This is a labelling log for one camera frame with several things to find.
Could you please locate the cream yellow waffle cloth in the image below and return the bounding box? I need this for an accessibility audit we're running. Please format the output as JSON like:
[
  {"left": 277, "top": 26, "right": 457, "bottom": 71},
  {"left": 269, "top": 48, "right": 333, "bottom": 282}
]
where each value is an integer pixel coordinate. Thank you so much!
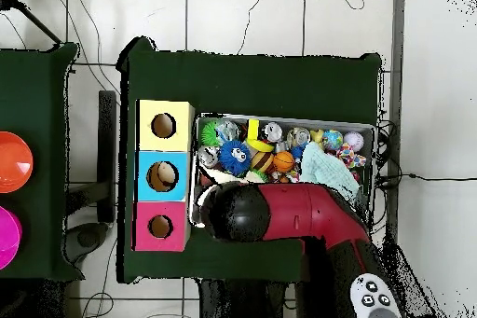
[{"left": 200, "top": 167, "right": 239, "bottom": 186}]

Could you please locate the mint green waffle cloth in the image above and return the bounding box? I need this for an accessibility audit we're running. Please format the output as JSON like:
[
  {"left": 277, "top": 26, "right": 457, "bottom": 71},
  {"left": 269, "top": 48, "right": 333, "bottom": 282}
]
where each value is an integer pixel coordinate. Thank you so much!
[{"left": 300, "top": 142, "right": 362, "bottom": 207}]

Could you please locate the wooden box with three holes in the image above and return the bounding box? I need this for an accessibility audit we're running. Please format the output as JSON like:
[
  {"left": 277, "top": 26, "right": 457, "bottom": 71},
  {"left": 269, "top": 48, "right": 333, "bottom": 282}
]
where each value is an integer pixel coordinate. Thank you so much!
[{"left": 133, "top": 99, "right": 197, "bottom": 253}]

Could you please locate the blue fuzzy ball with eyes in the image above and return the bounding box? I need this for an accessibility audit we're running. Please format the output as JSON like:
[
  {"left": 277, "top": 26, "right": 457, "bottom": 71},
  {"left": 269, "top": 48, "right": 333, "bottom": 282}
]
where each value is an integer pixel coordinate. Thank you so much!
[{"left": 219, "top": 140, "right": 253, "bottom": 177}]

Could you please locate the yellow plastic block toy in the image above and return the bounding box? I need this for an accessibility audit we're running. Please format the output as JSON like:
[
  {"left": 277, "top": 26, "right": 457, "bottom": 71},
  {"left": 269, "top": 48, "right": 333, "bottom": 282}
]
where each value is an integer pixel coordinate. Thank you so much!
[{"left": 245, "top": 118, "right": 276, "bottom": 154}]

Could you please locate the green spiky ball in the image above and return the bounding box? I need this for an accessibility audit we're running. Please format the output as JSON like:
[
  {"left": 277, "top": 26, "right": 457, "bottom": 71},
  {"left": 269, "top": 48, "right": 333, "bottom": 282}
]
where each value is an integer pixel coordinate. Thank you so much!
[{"left": 199, "top": 119, "right": 225, "bottom": 147}]

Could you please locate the silver metal can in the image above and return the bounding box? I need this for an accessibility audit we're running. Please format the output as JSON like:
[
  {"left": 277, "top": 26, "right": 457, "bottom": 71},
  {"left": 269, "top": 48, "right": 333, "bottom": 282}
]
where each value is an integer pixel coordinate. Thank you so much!
[{"left": 262, "top": 121, "right": 285, "bottom": 144}]

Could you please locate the small orange basketball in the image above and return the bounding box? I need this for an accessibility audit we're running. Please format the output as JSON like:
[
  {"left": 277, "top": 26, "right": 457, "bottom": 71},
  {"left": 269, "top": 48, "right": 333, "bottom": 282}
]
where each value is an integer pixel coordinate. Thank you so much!
[{"left": 272, "top": 150, "right": 296, "bottom": 174}]

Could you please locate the dark green table cloth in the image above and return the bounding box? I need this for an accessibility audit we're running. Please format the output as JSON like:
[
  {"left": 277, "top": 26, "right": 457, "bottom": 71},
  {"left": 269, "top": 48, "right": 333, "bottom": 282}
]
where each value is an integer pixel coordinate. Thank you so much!
[
  {"left": 0, "top": 41, "right": 79, "bottom": 281},
  {"left": 117, "top": 36, "right": 385, "bottom": 284}
]

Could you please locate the globe print ball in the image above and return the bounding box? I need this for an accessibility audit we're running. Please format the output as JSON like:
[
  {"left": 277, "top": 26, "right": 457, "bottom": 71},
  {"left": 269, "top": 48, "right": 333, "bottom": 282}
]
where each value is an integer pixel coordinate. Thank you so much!
[{"left": 321, "top": 129, "right": 345, "bottom": 152}]

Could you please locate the colourful patterned cloth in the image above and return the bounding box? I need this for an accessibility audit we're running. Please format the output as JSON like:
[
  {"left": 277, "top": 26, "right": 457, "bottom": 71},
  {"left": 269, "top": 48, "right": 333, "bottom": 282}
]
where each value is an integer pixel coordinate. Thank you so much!
[{"left": 334, "top": 145, "right": 368, "bottom": 170}]

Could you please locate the white baseball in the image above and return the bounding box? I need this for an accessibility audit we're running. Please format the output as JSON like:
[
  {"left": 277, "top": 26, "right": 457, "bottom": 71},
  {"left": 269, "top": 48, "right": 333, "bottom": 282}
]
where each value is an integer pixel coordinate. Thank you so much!
[{"left": 343, "top": 131, "right": 366, "bottom": 154}]

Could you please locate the orange plate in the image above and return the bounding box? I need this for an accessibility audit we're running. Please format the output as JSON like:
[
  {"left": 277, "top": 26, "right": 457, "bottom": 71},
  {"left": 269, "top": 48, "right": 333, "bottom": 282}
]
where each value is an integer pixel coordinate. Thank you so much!
[{"left": 0, "top": 131, "right": 34, "bottom": 194}]

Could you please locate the magenta plate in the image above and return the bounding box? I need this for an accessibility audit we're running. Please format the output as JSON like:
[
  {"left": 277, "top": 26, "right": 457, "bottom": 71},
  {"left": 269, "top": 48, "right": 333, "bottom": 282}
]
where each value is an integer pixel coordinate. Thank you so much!
[{"left": 0, "top": 205, "right": 23, "bottom": 270}]

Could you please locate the shallow wire mesh bin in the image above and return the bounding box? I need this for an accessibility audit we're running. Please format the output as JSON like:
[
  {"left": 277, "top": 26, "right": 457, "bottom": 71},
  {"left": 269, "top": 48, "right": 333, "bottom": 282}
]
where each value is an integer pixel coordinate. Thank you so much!
[{"left": 192, "top": 112, "right": 376, "bottom": 229}]

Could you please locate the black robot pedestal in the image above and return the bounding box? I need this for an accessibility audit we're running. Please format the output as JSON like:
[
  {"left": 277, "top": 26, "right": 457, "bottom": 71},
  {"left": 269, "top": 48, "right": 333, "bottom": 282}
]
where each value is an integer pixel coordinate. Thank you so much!
[{"left": 197, "top": 279, "right": 301, "bottom": 318}]

